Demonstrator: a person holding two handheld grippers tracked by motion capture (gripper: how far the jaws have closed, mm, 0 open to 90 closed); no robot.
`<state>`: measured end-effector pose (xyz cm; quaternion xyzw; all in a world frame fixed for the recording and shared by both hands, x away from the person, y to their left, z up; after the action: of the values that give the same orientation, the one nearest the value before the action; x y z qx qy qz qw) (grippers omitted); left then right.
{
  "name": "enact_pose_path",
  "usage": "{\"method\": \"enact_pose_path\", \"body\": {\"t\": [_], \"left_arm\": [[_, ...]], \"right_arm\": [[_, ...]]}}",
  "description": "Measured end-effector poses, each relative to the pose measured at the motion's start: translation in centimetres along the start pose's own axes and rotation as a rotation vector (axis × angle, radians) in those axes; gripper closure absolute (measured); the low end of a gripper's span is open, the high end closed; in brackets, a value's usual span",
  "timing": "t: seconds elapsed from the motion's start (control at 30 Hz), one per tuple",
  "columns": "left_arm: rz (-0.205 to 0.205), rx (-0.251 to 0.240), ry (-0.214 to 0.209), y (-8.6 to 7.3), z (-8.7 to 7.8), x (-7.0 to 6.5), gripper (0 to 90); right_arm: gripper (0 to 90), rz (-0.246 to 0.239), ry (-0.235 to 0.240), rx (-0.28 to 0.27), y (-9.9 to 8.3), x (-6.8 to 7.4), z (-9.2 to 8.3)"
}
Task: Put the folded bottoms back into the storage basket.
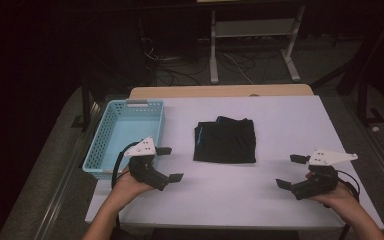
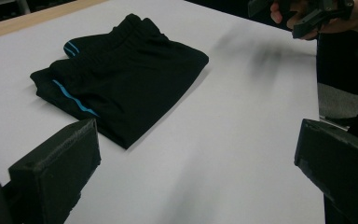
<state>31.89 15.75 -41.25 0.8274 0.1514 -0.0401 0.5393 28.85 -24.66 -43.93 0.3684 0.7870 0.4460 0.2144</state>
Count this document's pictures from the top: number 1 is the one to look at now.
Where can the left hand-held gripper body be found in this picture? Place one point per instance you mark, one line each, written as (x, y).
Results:
(143, 168)

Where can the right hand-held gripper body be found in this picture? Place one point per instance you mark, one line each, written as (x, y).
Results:
(316, 185)

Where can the light blue perforated plastic basket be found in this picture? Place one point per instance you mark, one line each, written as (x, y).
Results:
(126, 130)

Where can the black shorts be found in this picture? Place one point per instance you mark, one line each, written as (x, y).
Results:
(226, 141)

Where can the person's left hand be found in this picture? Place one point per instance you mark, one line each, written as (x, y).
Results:
(126, 188)

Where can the person's right hand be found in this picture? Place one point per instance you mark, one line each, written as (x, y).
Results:
(341, 198)

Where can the white board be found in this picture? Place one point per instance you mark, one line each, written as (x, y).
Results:
(280, 133)

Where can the wooden table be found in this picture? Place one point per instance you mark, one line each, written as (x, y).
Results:
(213, 91)

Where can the small white ball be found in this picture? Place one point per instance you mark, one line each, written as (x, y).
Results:
(375, 129)

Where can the black metal stand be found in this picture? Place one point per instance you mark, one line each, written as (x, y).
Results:
(363, 100)
(86, 100)

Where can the white metal stand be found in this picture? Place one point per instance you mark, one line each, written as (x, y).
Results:
(253, 27)

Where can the metal floor rail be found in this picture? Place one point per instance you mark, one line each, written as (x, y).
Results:
(380, 153)
(63, 180)

